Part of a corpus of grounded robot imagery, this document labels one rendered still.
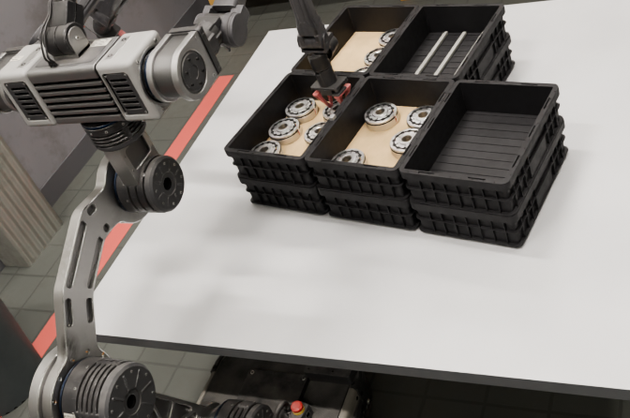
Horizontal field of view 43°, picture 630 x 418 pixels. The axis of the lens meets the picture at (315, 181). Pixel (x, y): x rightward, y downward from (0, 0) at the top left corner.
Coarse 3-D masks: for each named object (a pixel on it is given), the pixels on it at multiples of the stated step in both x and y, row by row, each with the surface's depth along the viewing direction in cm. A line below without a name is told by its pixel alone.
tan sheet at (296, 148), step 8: (320, 104) 260; (320, 112) 257; (312, 120) 255; (320, 120) 253; (304, 128) 253; (288, 144) 249; (296, 144) 247; (304, 144) 246; (288, 152) 246; (296, 152) 244
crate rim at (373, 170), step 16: (368, 80) 244; (384, 80) 241; (400, 80) 238; (416, 80) 235; (432, 80) 232; (448, 80) 229; (352, 96) 239; (432, 112) 220; (320, 144) 227; (320, 160) 220; (336, 160) 218; (400, 160) 209; (384, 176) 210
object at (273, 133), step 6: (282, 120) 254; (288, 120) 253; (294, 120) 252; (276, 126) 253; (294, 126) 250; (270, 132) 251; (276, 132) 250; (282, 132) 249; (288, 132) 248; (276, 138) 248; (282, 138) 248
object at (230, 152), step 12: (300, 72) 260; (348, 96) 240; (252, 120) 248; (240, 132) 244; (228, 144) 241; (312, 144) 227; (228, 156) 240; (240, 156) 237; (252, 156) 234; (264, 156) 231; (276, 156) 229; (288, 156) 227; (300, 156) 225
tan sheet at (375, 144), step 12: (408, 108) 243; (360, 132) 241; (372, 132) 239; (384, 132) 237; (396, 132) 236; (360, 144) 237; (372, 144) 235; (384, 144) 233; (372, 156) 231; (384, 156) 229
